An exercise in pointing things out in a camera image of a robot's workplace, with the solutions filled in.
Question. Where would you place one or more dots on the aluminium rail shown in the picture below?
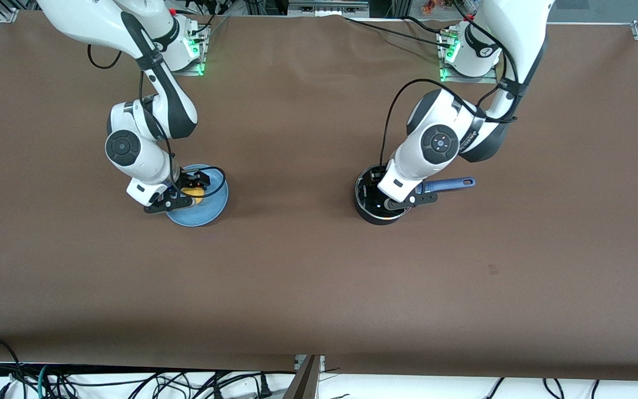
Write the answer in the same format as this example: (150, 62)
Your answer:
(324, 10)

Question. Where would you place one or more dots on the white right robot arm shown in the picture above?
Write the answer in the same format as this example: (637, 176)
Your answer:
(125, 147)

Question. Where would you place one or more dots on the aluminium frame post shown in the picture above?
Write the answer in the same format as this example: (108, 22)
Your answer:
(305, 382)

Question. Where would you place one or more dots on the glass lid blue knob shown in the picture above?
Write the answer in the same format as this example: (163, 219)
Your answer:
(368, 200)

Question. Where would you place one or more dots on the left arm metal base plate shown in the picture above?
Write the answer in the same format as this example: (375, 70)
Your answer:
(485, 80)

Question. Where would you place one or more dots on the blue round plate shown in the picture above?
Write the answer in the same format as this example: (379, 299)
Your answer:
(211, 213)

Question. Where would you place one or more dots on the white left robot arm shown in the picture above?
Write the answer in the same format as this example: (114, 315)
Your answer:
(441, 143)

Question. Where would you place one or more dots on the orange background object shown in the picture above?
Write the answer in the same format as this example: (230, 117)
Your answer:
(430, 6)

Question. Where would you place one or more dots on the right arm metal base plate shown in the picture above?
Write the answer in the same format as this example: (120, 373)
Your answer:
(194, 71)

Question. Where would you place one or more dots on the brown table cover sheet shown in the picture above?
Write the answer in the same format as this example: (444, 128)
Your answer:
(319, 288)

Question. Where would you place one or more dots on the black power plug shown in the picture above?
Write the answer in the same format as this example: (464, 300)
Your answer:
(265, 385)

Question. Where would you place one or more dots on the yellow potato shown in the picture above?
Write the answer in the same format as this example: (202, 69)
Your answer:
(194, 193)

